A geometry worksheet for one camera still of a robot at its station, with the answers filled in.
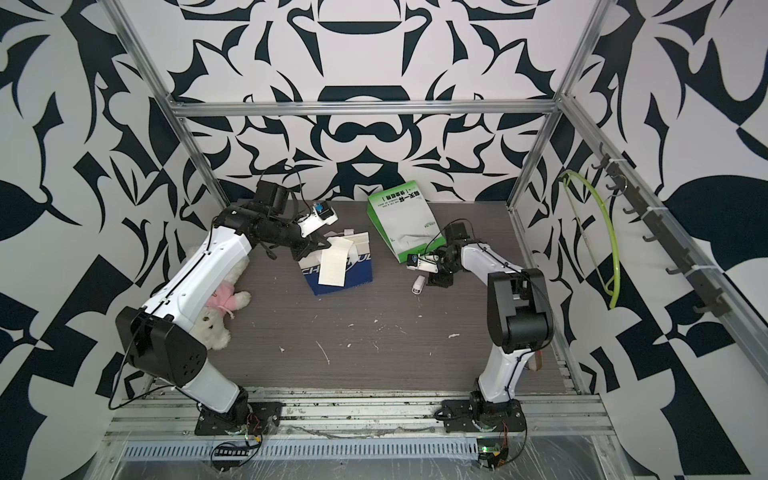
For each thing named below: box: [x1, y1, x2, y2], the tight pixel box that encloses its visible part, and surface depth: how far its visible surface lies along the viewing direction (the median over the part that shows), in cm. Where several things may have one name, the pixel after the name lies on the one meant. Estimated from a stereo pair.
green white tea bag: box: [367, 180, 447, 263], surface depth 110 cm
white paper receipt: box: [318, 236, 359, 287], surface depth 79 cm
